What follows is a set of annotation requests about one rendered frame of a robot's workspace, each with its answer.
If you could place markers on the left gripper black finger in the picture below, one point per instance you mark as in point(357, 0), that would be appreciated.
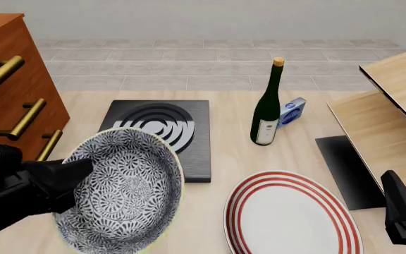
point(62, 203)
point(60, 174)

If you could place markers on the flat black stove plate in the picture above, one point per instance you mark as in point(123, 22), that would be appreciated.
point(197, 137)

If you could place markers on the dark green wine bottle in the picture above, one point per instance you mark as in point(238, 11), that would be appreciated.
point(268, 116)

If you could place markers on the small blue printed box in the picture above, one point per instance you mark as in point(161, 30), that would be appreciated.
point(293, 112)

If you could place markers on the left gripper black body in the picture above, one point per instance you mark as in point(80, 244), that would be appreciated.
point(9, 203)

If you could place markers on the pale wood rack black base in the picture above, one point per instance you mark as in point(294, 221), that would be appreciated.
point(393, 127)

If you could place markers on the white plate with red rings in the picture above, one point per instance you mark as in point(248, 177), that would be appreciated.
point(287, 217)

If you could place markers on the black-white patterned bowl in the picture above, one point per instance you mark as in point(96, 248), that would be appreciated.
point(129, 190)

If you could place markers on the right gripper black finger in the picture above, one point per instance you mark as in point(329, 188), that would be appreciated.
point(398, 198)

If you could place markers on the orange-brown wooden cabinet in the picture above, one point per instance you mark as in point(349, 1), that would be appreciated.
point(19, 79)

